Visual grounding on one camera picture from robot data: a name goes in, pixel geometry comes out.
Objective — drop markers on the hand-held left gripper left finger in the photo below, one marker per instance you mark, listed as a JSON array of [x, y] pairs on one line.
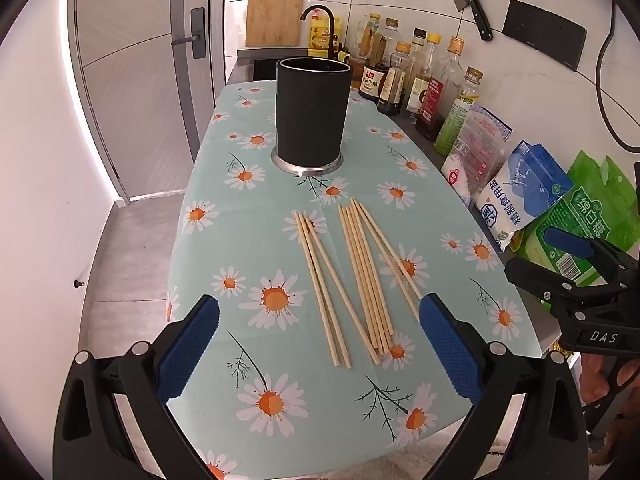
[[192, 345]]

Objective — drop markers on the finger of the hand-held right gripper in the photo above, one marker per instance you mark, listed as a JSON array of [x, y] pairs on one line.
[[540, 275], [567, 242]]

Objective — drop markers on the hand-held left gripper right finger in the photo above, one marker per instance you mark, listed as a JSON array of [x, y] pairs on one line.
[[450, 345]]

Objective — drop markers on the pile of wooden chopsticks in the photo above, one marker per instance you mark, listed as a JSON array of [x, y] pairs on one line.
[[365, 280]]

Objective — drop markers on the black chopstick holder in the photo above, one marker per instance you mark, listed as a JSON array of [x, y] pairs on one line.
[[310, 110]]

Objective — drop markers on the person's right hand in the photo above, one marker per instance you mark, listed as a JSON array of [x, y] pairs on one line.
[[597, 380]]

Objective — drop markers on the green bag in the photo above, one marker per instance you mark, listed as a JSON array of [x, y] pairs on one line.
[[595, 205]]

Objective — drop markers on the blue and white bag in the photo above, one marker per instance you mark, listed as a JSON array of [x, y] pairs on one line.
[[520, 190]]

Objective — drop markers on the daisy-print tablecloth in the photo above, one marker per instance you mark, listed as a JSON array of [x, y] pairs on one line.
[[240, 260]]

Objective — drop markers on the white bag with red logo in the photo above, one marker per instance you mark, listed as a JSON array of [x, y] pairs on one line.
[[460, 177]]

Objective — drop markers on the white fluffy rug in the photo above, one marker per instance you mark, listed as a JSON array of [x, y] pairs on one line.
[[410, 467]]

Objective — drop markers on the gold-cap bottle green label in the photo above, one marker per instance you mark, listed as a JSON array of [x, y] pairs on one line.
[[455, 120]]

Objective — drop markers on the gold-cap bottle red label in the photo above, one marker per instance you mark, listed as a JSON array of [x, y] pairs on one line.
[[432, 105]]

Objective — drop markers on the vinegar bottle with yellow cap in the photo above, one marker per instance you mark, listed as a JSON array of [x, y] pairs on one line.
[[417, 95]]

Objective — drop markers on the soy sauce bottle white label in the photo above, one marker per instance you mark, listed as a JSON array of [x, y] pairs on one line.
[[374, 82]]

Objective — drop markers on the glass bottle with dark cap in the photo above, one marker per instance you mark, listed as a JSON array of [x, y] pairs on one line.
[[419, 40]]

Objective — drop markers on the grey door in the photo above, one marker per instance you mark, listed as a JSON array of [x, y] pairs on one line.
[[135, 85]]

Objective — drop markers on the black sink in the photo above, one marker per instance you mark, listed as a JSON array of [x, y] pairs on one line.
[[262, 67]]

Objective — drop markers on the black faucet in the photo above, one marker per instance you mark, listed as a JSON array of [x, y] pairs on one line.
[[332, 35]]

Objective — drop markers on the yellow cooking oil jug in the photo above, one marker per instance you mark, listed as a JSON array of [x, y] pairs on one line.
[[317, 35]]

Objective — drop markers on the bamboo cutting board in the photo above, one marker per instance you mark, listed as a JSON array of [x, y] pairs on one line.
[[275, 15]]

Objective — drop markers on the black wall panel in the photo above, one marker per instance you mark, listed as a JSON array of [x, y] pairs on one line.
[[545, 35]]

